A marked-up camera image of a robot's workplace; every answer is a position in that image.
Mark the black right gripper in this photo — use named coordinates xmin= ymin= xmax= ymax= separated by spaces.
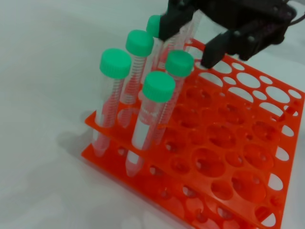
xmin=159 ymin=0 xmax=296 ymax=70

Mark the clear graduated tube green cap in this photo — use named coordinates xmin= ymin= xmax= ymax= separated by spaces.
xmin=152 ymin=50 xmax=195 ymax=146

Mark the clear test tube green cap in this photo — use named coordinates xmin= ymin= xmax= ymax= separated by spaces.
xmin=91 ymin=48 xmax=132 ymax=157
xmin=125 ymin=71 xmax=176 ymax=177
xmin=118 ymin=30 xmax=154 ymax=129
xmin=164 ymin=9 xmax=203 ymax=58
xmin=142 ymin=14 xmax=167 ymax=82

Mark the orange plastic test tube rack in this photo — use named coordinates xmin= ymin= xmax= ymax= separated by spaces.
xmin=81 ymin=38 xmax=305 ymax=229

